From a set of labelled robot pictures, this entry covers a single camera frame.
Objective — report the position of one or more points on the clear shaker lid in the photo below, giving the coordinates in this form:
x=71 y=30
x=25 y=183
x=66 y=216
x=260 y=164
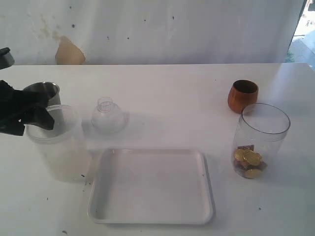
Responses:
x=107 y=117

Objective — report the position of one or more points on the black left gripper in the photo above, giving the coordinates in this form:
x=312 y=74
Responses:
x=20 y=107

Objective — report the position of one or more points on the chocolate pieces and gold coins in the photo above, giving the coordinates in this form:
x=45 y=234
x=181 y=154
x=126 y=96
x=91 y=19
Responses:
x=248 y=163

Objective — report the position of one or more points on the brown wooden cup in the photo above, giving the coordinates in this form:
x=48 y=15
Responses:
x=242 y=94

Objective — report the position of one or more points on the white plastic tray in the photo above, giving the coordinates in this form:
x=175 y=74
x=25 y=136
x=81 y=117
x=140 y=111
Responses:
x=151 y=186

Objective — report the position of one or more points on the translucent plastic container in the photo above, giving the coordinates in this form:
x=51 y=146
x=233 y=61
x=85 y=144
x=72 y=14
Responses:
x=63 y=149

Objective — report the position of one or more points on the clear shaker cup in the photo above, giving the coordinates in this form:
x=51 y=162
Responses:
x=264 y=126

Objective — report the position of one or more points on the stainless steel cup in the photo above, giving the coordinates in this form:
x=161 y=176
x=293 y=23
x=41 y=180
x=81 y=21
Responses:
x=50 y=89

